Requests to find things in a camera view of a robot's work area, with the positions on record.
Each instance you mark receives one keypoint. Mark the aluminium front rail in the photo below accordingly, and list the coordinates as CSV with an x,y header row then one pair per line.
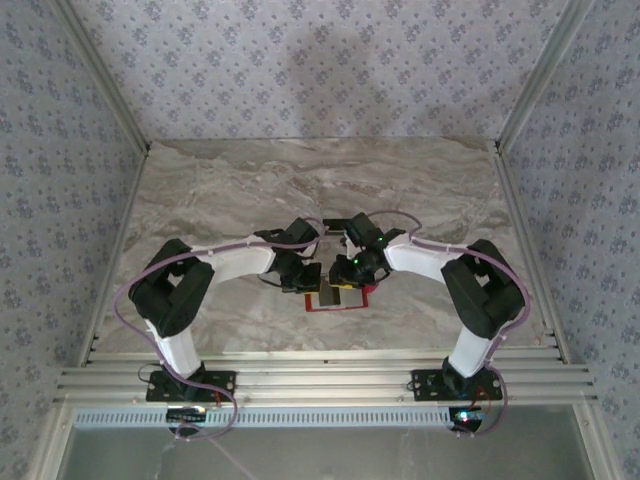
x,y
325,357
325,375
325,394

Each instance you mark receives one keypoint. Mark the aluminium lower frame leg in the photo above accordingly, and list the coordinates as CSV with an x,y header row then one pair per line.
x,y
590,445
50,445

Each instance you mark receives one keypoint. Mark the controller board with lights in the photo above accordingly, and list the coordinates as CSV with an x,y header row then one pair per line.
x,y
467,417

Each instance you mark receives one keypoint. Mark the aluminium table side rail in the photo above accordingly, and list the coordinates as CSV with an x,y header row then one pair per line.
x,y
119,250
526,250

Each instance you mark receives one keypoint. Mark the black controller board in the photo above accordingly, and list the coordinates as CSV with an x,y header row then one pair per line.
x,y
187,415

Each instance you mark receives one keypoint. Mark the dark grey credit card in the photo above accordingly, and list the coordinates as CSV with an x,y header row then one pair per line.
x,y
331,299

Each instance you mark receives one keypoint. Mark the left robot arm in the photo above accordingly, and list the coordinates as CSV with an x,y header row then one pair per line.
x,y
170,295

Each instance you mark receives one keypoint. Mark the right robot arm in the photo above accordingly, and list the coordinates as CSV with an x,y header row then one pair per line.
x,y
485,295

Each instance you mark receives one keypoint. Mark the red tray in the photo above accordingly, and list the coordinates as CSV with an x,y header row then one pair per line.
x,y
325,310

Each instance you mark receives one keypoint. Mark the aluminium frame corner post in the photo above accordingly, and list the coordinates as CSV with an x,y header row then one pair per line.
x,y
539,75
106,75

